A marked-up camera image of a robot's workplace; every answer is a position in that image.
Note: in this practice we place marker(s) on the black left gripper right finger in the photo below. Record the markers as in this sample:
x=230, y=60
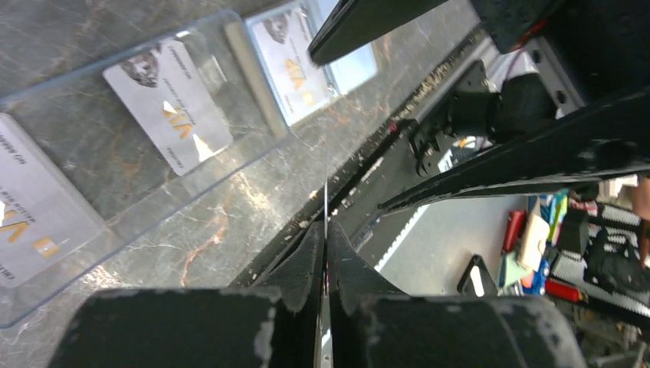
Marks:
x=375, y=324

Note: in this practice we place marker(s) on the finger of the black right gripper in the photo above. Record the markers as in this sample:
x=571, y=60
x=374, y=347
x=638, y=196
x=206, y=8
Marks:
x=354, y=23

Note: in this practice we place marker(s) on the person in background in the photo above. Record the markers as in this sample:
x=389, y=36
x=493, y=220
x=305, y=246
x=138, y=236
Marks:
x=640, y=206

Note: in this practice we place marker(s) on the clear acrylic card box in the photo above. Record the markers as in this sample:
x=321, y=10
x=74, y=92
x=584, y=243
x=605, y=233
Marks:
x=53, y=54

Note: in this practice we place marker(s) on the silver vip card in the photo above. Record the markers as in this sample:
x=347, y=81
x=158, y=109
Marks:
x=164, y=92
x=43, y=216
x=281, y=37

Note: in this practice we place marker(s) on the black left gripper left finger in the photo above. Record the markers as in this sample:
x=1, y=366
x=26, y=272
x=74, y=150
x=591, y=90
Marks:
x=273, y=323

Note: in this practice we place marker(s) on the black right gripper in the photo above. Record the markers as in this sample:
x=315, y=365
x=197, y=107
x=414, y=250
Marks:
x=585, y=51

